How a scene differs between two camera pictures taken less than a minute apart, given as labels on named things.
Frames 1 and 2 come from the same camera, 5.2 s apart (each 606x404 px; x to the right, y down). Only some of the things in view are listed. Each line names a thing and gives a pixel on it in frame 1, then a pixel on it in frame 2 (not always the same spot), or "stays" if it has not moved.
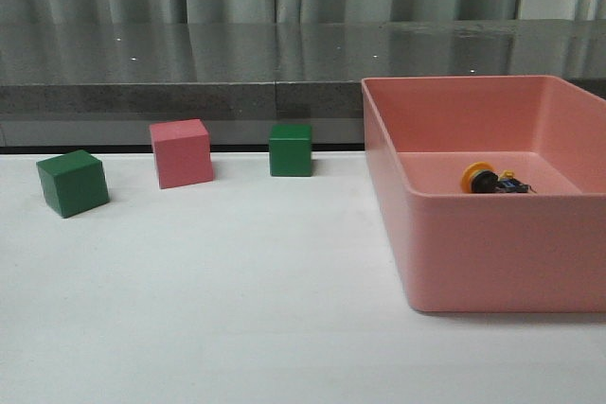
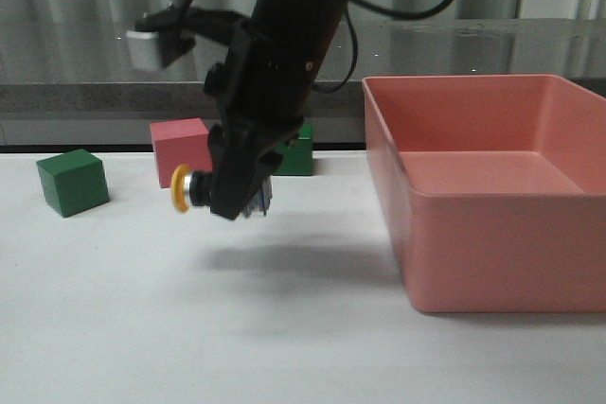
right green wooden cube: (290, 149) stays
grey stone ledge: (103, 84) stays
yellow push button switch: (483, 177) → (191, 187)
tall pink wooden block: (183, 152) stays
